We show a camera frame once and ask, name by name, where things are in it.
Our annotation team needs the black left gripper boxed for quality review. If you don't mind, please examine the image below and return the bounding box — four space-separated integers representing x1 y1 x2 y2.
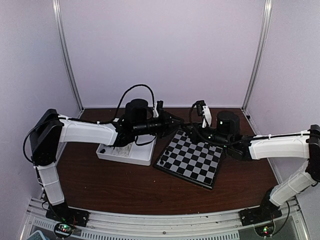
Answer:
134 110 185 140

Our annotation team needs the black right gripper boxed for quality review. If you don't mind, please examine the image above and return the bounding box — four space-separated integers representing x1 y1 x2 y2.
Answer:
181 121 232 151

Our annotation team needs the black silver chessboard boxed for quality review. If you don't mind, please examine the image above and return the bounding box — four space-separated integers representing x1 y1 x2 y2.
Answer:
153 129 223 190

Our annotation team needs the white compartment tray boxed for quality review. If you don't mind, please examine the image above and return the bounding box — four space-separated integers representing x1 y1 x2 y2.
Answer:
96 135 156 166

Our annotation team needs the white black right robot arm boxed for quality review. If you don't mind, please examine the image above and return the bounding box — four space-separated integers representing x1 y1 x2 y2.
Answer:
189 110 320 221

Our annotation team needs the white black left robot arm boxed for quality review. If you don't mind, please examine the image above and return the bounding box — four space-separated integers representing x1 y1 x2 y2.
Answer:
26 98 184 222

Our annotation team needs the white chess piece pile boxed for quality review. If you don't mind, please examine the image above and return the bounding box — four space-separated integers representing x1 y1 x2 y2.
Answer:
112 147 131 157

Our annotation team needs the right round circuit board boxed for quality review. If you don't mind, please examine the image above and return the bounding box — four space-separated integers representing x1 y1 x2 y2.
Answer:
254 223 275 238

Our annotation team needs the round circuit board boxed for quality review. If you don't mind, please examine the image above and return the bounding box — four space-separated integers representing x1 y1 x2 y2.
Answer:
254 223 275 238
53 222 75 238

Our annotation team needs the left round circuit board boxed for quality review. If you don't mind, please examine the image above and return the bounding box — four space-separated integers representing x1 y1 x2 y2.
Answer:
53 222 75 238

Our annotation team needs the blue plastic basket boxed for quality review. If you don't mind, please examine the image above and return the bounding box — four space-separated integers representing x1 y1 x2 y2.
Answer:
26 230 49 240

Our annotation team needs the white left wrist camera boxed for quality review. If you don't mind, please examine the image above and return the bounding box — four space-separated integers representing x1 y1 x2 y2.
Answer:
152 100 164 118

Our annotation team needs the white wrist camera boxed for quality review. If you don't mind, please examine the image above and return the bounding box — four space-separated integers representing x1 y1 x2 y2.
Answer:
196 100 212 128
152 100 164 118

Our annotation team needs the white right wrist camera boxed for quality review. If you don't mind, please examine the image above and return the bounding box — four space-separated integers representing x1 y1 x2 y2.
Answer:
196 100 212 128

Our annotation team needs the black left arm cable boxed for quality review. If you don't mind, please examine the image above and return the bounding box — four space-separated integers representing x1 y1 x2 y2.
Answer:
113 84 156 123

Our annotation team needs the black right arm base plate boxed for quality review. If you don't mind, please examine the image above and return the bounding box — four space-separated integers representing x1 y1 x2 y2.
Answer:
238 207 282 227

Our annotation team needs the aluminium front rail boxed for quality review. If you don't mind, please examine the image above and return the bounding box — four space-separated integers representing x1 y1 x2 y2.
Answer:
18 198 311 240

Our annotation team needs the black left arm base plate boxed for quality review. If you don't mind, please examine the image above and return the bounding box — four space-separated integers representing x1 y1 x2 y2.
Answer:
45 208 90 227

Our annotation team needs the right aluminium frame post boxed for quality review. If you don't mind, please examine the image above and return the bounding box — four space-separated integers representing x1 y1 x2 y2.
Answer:
241 0 273 112

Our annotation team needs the aluminium frame post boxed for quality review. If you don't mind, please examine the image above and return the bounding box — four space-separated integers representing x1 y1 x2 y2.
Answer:
241 0 273 112
52 0 84 112

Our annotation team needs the left aluminium frame post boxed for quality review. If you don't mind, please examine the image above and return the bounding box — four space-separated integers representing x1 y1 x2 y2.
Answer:
52 0 84 112

